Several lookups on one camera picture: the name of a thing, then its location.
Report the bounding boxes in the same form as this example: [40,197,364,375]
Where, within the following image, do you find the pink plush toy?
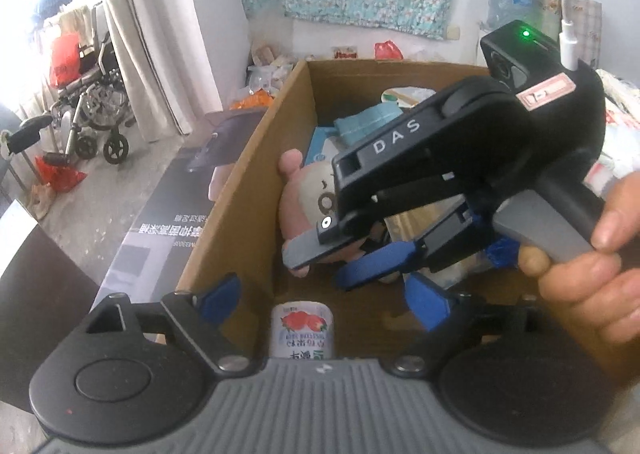
[277,149,396,280]

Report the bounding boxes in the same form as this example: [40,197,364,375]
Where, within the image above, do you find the blue hanging cloth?
[34,0,78,27]

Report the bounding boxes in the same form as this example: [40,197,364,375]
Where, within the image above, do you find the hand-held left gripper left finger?
[85,273,253,375]

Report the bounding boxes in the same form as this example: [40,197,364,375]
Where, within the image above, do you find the plaid board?
[565,0,601,70]

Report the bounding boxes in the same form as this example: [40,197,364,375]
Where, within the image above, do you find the large black printed carton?
[92,109,268,310]

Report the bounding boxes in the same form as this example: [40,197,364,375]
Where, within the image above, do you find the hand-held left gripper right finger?
[390,271,546,375]

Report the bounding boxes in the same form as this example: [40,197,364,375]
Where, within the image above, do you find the white cable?
[560,0,608,70]

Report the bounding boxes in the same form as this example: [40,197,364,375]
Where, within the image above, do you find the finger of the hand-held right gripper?
[334,211,473,291]
[425,214,525,274]

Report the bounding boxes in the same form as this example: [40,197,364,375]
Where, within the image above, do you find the dark brown furniture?
[0,221,101,415]

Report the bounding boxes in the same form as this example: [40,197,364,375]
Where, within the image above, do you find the red plastic bag on floor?
[34,156,88,192]

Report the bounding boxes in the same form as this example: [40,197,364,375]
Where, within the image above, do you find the brown cardboard box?
[177,59,551,360]

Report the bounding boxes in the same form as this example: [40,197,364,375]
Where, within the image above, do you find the blue checked towel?
[334,101,401,145]

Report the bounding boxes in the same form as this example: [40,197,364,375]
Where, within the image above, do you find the white drink carton red fruit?
[270,300,335,362]

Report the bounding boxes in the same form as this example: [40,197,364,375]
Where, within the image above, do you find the black padded seat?
[0,114,53,155]

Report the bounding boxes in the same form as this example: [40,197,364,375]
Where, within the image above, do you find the round white green packet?
[381,85,436,107]

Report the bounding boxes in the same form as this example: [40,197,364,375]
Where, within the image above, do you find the folding wheelchair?
[42,1,138,165]

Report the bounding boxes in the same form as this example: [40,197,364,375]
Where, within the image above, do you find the pile of white packets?
[247,46,296,105]

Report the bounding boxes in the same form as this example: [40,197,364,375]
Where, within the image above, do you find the beige curtain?
[92,0,251,135]

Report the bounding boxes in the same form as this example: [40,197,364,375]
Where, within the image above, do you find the person's right hand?
[517,176,640,380]

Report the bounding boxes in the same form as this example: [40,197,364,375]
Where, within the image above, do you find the blue and white box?
[305,126,346,170]

